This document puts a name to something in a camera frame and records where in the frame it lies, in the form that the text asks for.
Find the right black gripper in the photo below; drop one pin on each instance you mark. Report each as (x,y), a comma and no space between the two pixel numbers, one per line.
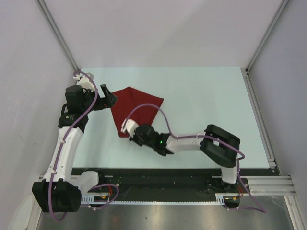
(134,139)

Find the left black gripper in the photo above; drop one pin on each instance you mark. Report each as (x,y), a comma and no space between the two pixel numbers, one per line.
(104,102)

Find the dark red cloth napkin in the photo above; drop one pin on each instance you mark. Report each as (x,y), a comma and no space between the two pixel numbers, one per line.
(128,99)

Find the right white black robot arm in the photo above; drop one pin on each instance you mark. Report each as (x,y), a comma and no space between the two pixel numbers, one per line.
(219,145)

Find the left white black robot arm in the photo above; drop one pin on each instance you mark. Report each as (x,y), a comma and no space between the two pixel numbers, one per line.
(57,191)

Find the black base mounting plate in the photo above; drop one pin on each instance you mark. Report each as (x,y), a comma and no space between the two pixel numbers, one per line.
(163,185)

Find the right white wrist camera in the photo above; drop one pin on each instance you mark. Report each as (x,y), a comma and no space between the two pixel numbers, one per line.
(128,127)

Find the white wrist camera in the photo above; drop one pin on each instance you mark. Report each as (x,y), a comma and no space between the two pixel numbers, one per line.
(128,127)
(83,81)

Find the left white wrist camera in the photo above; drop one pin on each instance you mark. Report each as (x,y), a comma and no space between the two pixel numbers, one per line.
(83,81)

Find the left white cable duct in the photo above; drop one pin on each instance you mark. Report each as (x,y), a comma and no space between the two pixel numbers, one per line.
(94,199)

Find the white cable duct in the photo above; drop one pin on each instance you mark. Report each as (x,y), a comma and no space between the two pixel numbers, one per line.
(225,198)
(94,199)

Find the left aluminium frame post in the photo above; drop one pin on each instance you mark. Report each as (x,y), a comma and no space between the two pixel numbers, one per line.
(57,33)

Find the aluminium frame post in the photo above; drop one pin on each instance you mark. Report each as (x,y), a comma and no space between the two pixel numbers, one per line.
(268,33)
(57,33)

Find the right white cable duct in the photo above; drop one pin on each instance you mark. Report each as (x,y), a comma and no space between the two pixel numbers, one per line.
(225,198)

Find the front aluminium extrusion rail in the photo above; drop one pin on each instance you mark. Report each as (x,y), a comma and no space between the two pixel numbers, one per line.
(271,185)

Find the right aluminium table rail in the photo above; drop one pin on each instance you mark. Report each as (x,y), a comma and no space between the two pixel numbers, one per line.
(259,120)

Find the right aluminium frame post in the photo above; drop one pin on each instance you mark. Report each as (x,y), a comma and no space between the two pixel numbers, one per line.
(268,33)

